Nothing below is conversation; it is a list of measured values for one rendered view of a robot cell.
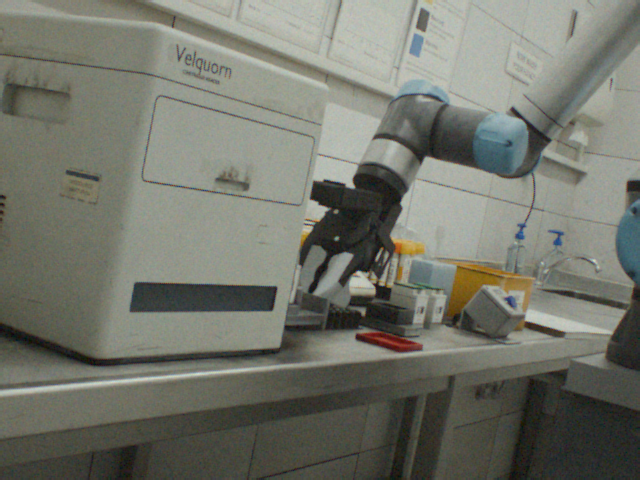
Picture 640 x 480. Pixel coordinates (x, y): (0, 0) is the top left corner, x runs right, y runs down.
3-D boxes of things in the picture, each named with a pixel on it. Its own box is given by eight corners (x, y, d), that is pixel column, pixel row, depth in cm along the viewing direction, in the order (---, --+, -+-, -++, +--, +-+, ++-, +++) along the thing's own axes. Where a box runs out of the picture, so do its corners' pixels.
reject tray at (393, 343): (398, 352, 122) (400, 346, 122) (354, 338, 126) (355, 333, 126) (422, 350, 128) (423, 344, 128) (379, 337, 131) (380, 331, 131)
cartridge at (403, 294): (410, 331, 144) (419, 288, 144) (383, 323, 147) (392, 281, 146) (422, 330, 147) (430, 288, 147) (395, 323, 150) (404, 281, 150)
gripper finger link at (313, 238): (324, 284, 118) (354, 227, 121) (319, 276, 116) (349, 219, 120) (294, 275, 120) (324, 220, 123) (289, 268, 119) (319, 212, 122)
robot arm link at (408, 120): (452, 80, 125) (395, 70, 129) (419, 145, 121) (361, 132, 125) (462, 117, 131) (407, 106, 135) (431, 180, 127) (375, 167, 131)
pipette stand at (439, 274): (429, 325, 156) (441, 265, 155) (392, 315, 159) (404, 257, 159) (453, 323, 164) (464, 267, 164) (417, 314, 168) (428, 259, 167)
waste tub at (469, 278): (493, 332, 164) (505, 275, 163) (427, 313, 172) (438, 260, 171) (524, 331, 175) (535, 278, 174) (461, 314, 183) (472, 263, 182)
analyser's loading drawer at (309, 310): (216, 336, 96) (226, 286, 96) (169, 320, 100) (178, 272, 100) (324, 331, 114) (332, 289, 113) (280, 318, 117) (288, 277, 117)
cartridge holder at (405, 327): (403, 337, 136) (408, 313, 136) (351, 322, 141) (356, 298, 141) (421, 336, 140) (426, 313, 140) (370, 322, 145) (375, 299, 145)
